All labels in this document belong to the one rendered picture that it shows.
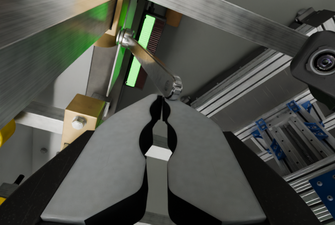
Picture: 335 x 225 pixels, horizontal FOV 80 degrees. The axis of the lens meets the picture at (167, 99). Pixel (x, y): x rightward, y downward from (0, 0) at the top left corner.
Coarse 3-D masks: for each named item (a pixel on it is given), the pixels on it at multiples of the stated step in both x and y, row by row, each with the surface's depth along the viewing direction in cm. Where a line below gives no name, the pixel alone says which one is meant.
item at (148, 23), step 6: (150, 18) 39; (144, 24) 39; (150, 24) 39; (144, 30) 40; (150, 30) 40; (144, 36) 41; (144, 42) 41; (132, 66) 44; (138, 66) 44; (132, 72) 45; (132, 78) 46; (126, 84) 46; (132, 84) 46
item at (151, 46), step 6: (156, 24) 39; (162, 24) 39; (156, 30) 40; (156, 36) 41; (150, 42) 41; (156, 42) 41; (150, 48) 42; (144, 72) 45; (138, 78) 46; (144, 78) 46; (138, 84) 46
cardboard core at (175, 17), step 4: (168, 8) 97; (168, 12) 97; (172, 12) 96; (176, 12) 96; (168, 16) 98; (172, 16) 97; (176, 16) 97; (180, 16) 99; (168, 20) 98; (172, 20) 98; (176, 20) 98; (172, 24) 99; (176, 24) 100
